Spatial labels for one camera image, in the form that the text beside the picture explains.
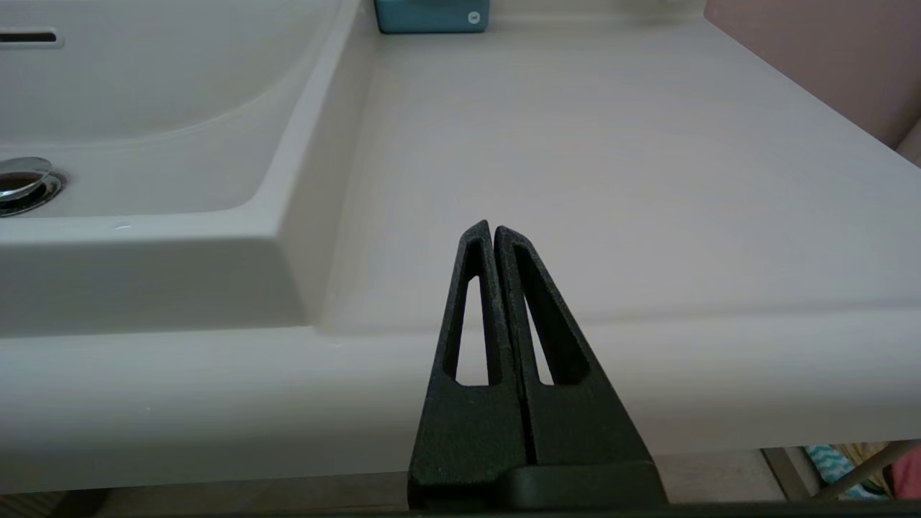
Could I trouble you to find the teal blue box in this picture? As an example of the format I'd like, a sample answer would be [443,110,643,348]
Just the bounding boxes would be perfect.
[374,0,491,35]

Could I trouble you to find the beige moulded sink basin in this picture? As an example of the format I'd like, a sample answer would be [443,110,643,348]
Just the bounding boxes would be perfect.
[0,0,380,339]

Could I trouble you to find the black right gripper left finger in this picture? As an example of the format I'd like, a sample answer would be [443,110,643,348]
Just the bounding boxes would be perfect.
[408,219,535,508]

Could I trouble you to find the chrome drain stopper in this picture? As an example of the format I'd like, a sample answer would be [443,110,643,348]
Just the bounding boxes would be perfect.
[0,156,65,218]

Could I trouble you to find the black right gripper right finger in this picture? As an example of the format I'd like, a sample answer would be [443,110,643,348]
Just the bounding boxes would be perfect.
[494,225,654,467]

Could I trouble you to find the tan metal rail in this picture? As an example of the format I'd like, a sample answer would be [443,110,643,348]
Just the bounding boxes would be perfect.
[813,439,921,501]

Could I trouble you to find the teal striped fabric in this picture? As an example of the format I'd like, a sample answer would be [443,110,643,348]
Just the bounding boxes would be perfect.
[804,444,889,499]

